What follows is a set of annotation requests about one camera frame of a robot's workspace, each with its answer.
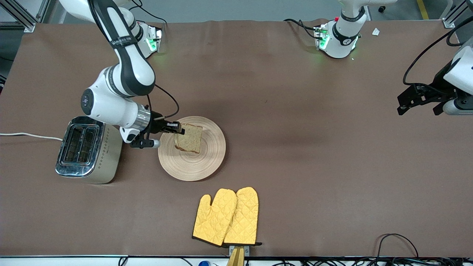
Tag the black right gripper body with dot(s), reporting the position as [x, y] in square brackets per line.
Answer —
[156, 125]

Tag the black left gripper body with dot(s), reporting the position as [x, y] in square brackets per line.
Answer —
[439, 87]

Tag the slice of brown toast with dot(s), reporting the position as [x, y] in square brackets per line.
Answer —
[189, 140]

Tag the round wooden plate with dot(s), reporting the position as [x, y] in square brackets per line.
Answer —
[207, 162]

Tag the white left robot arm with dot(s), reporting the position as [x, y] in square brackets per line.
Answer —
[342, 42]

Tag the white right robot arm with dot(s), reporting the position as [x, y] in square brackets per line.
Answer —
[127, 62]

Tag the beige and chrome toaster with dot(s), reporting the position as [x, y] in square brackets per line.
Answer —
[94, 149]

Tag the small white paper scrap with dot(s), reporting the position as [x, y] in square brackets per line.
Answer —
[375, 31]

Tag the black caster wheel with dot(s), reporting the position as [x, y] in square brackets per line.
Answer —
[382, 9]

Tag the yellow quilted oven mitt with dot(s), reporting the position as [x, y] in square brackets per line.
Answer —
[244, 218]
[214, 218]

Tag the small blue cap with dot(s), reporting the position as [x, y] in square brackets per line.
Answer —
[203, 263]

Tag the aluminium frame post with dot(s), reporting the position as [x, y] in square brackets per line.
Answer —
[456, 14]
[24, 16]

